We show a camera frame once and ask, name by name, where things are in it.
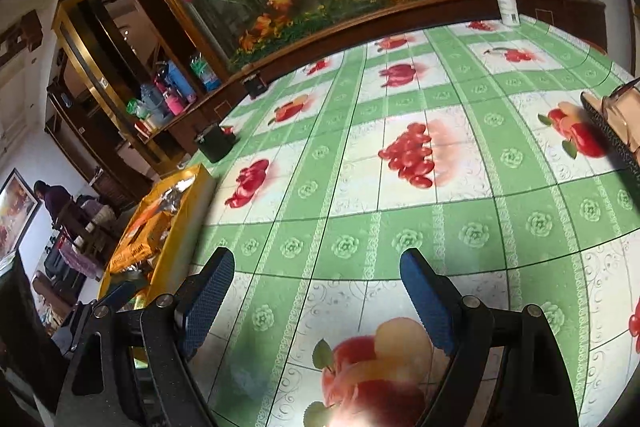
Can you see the wooden glass cabinet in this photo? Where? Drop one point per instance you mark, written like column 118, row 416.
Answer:
column 100, row 72

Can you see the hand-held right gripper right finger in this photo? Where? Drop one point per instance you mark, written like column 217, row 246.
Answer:
column 430, row 302

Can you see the yellow box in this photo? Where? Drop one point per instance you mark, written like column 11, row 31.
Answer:
column 185, row 227

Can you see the brown frame eyeglasses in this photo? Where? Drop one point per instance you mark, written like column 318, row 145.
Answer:
column 622, row 94

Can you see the wooden corner cabinet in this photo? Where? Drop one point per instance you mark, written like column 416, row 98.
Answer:
column 565, row 14

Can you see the wooden wall shelf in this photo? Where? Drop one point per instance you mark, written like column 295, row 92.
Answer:
column 20, row 32

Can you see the black patterned glasses case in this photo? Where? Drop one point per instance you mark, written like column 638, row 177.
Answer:
column 612, row 137

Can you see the orange text print snack packet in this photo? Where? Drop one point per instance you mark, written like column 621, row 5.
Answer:
column 142, row 244

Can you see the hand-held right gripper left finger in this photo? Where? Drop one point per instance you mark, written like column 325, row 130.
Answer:
column 206, row 302

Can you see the row of colourful bottles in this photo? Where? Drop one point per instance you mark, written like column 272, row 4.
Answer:
column 170, row 97

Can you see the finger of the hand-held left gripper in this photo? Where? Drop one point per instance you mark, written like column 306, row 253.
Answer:
column 119, row 294

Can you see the pink cloth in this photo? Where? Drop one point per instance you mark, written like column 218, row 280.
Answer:
column 80, row 259

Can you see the small black box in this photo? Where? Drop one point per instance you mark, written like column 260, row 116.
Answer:
column 255, row 86

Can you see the framed wall picture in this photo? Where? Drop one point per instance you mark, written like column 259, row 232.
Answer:
column 15, row 212

